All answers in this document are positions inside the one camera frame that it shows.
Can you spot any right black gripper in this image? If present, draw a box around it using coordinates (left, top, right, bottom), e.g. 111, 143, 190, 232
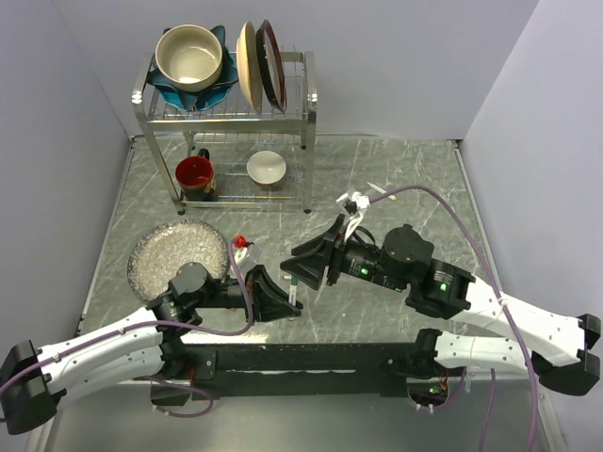
279, 213, 407, 291

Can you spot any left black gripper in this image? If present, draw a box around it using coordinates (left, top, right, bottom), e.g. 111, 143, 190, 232
191, 264, 302, 325

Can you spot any white pen green tip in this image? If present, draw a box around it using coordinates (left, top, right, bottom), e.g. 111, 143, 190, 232
288, 277, 298, 307

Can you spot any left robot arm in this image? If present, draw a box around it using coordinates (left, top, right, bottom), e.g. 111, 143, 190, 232
1, 263, 303, 435

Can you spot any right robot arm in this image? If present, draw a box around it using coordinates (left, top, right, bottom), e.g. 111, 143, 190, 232
280, 216, 601, 396

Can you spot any white pen yellow tip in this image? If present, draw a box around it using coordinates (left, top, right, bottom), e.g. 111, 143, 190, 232
367, 182, 398, 202

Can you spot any small white bowl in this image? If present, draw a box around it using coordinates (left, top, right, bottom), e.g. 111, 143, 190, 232
246, 151, 286, 186

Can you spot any speckled grey plate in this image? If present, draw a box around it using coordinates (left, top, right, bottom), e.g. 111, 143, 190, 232
127, 219, 229, 301

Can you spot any metal dish rack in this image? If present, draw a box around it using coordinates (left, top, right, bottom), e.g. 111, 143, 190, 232
131, 50, 318, 215

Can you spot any red and black mug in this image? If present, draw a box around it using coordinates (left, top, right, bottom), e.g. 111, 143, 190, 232
175, 148, 219, 202

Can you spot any blue scalloped dish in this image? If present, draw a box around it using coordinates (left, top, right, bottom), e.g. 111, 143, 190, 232
147, 24, 238, 111

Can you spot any black red-rimmed plate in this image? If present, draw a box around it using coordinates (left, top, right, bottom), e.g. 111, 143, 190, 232
255, 19, 286, 113

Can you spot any cream plate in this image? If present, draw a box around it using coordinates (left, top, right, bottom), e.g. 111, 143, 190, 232
236, 21, 262, 113

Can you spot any beige ceramic bowl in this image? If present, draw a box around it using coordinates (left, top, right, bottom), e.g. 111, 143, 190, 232
155, 24, 223, 92

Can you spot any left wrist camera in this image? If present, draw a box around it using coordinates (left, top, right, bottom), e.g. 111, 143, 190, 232
233, 234, 262, 276

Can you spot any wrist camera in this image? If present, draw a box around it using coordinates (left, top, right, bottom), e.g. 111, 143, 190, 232
233, 234, 262, 276
336, 188, 370, 226

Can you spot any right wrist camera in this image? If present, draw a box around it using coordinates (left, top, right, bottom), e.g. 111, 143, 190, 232
336, 188, 370, 226

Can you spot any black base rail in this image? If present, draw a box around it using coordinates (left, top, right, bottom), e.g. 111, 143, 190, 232
149, 342, 453, 407

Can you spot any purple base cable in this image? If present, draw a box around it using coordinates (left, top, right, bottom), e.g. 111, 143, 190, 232
150, 374, 219, 420

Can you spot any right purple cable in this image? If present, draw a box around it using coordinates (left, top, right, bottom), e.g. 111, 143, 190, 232
369, 185, 541, 452

